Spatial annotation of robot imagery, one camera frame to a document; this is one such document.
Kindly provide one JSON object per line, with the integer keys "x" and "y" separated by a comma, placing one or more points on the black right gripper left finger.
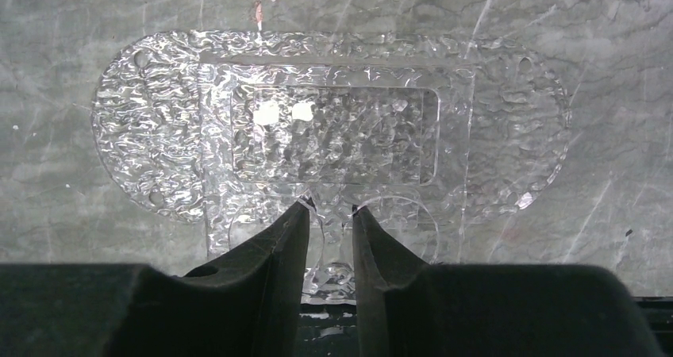
{"x": 243, "y": 303}

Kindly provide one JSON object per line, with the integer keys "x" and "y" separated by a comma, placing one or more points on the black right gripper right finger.
{"x": 408, "y": 307}

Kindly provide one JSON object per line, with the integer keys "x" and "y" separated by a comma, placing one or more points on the clear textured acrylic tray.
{"x": 333, "y": 138}

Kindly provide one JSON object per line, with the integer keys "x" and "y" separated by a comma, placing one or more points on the clear oval textured mat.
{"x": 147, "y": 123}

